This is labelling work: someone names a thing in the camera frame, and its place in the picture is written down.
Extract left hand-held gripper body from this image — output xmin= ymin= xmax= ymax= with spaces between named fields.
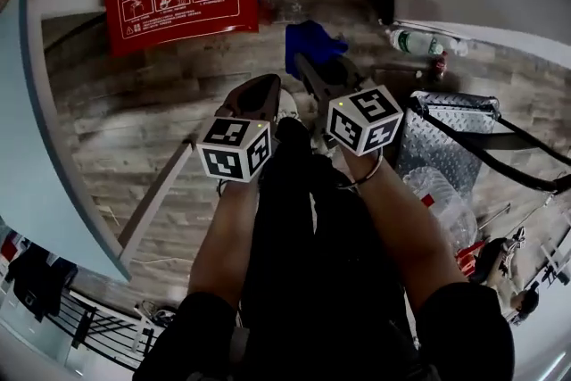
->
xmin=195 ymin=73 xmax=284 ymax=184

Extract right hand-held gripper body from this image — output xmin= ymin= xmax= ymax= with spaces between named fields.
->
xmin=294 ymin=53 xmax=405 ymax=157

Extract blue cloth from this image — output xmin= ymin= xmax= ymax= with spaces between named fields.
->
xmin=285 ymin=19 xmax=351 ymax=79

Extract person's left forearm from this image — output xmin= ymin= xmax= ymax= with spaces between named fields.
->
xmin=186 ymin=175 xmax=265 ymax=311

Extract person's right forearm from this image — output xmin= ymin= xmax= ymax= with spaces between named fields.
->
xmin=342 ymin=145 xmax=470 ymax=314

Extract thin wrist band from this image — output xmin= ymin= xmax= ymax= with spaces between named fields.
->
xmin=337 ymin=146 xmax=385 ymax=189

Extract person's white shoe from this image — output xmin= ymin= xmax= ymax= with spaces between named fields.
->
xmin=275 ymin=87 xmax=301 ymax=127

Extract red soda bottle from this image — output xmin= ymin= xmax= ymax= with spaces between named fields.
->
xmin=426 ymin=50 xmax=450 ymax=82

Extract clear plastic water bottle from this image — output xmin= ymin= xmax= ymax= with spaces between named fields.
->
xmin=385 ymin=27 xmax=470 ymax=58

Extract white flat bar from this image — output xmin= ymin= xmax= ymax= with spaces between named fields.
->
xmin=117 ymin=137 xmax=198 ymax=265

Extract clear plastic bag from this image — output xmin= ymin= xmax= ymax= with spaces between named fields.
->
xmin=402 ymin=166 xmax=482 ymax=256

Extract person's black trousers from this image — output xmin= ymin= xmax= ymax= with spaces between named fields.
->
xmin=239 ymin=115 xmax=421 ymax=381

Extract red plastic object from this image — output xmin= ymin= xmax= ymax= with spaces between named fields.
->
xmin=454 ymin=239 xmax=486 ymax=278

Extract black metal railing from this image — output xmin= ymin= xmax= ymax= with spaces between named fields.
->
xmin=56 ymin=288 xmax=167 ymax=372

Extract person's black shirt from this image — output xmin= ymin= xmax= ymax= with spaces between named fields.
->
xmin=132 ymin=280 xmax=517 ymax=381

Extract dark hanging clothes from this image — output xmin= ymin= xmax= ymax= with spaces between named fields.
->
xmin=5 ymin=242 xmax=80 ymax=323

